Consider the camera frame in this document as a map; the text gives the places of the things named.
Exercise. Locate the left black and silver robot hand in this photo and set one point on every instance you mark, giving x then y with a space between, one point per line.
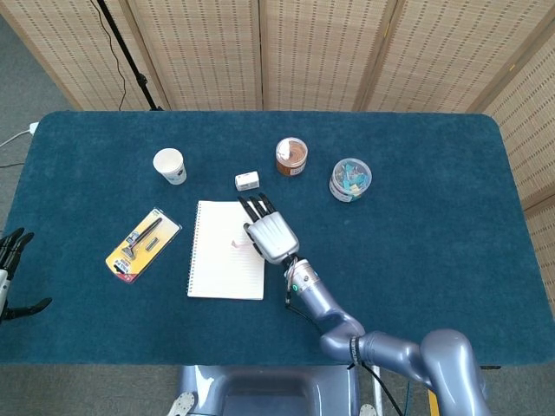
8 260

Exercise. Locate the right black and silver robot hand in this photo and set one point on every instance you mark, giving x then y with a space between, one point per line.
273 236

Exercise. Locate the small pink paper strip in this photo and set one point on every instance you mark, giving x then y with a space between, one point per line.
238 245

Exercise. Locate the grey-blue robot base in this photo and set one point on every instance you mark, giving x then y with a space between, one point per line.
269 390

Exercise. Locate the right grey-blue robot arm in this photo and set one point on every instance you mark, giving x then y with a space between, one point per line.
390 346

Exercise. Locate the white spiral notebook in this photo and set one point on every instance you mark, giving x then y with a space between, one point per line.
221 264

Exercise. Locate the small white box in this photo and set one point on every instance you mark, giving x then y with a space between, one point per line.
247 182

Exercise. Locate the jar of orange rubber bands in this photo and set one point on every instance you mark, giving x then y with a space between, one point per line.
291 156

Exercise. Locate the clear jar of coloured clips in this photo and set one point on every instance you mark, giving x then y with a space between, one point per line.
350 180

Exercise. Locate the white paper cup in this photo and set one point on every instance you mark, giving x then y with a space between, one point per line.
169 164

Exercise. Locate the yellow razor blister pack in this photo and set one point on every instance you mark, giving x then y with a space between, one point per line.
143 245

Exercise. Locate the white power plug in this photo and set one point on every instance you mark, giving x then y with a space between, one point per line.
33 128

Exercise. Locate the blue table cloth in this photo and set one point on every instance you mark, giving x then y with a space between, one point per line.
412 242

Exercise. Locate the bamboo folding screen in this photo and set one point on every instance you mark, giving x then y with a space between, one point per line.
312 52

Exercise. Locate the white metal pole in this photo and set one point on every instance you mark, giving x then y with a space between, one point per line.
377 398

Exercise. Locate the black tripod stand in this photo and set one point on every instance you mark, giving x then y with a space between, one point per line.
130 56

